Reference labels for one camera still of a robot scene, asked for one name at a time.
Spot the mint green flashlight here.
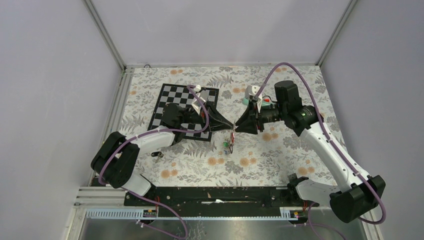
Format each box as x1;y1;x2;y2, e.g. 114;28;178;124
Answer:
242;98;275;107

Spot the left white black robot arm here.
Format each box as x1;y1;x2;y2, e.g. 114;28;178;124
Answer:
90;101;234;206

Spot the keyring with coloured key tags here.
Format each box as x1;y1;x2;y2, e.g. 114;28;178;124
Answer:
223;128;235;155

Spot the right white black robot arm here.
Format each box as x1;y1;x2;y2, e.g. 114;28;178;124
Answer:
235;80;386;223

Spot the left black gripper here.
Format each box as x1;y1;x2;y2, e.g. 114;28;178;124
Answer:
180;99;234;135

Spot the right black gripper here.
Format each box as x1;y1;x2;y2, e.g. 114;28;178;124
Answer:
235;99;287;136

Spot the key with black tag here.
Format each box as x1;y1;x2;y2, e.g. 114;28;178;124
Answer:
151;151;164;159

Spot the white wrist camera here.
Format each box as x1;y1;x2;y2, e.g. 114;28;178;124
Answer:
246;85;263;113
191;85;209;115

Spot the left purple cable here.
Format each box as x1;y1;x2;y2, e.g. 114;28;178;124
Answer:
97;84;211;240

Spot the black white chessboard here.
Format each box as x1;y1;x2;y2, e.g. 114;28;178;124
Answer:
147;83;220;142

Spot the floral patterned table mat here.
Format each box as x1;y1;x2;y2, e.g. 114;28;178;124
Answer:
119;66;344;187

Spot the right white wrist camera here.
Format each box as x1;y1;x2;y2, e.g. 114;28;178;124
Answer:
246;85;263;113

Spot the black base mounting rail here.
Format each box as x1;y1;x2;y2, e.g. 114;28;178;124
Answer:
124;186;310;219

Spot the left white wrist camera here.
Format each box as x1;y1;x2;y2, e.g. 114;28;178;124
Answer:
191;85;209;115

